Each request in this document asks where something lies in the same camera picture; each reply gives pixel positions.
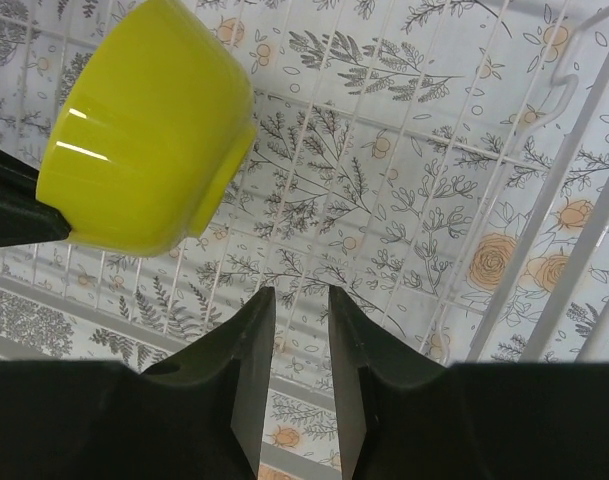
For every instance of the floral patterned table mat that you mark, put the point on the floral patterned table mat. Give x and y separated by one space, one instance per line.
445 162

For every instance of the white wire dish rack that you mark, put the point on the white wire dish rack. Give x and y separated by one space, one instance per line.
445 162

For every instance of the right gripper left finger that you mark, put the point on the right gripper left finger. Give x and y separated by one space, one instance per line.
198 414

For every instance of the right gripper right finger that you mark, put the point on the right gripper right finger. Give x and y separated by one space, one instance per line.
401 415

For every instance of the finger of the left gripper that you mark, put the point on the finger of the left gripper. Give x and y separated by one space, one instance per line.
23 219

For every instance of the lime green bowl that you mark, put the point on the lime green bowl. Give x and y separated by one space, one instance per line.
154 129

